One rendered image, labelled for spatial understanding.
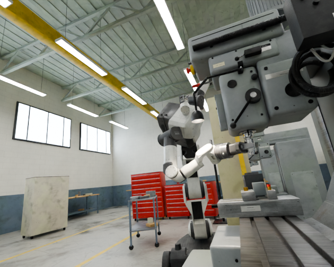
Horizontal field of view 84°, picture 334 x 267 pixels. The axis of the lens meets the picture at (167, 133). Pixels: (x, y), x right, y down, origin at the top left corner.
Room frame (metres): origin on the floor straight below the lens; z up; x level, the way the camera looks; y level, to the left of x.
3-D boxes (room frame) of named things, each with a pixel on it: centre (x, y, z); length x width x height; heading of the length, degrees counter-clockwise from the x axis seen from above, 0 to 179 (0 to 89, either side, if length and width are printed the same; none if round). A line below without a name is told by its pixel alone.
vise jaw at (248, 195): (0.99, -0.38, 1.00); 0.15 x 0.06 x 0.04; 160
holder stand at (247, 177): (1.44, -0.60, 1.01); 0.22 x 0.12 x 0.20; 163
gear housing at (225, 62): (0.93, -0.46, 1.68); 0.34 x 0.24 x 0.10; 71
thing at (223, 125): (0.98, -0.31, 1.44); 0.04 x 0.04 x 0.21; 71
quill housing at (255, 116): (0.94, -0.42, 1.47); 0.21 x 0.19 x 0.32; 161
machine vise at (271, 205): (0.98, -0.40, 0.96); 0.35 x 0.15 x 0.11; 70
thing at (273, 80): (0.87, -0.60, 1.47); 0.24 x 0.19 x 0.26; 161
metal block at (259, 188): (0.97, -0.43, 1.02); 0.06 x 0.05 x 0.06; 160
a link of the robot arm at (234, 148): (1.00, -0.35, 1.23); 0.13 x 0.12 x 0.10; 136
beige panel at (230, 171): (2.63, -0.88, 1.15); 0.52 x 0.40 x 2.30; 71
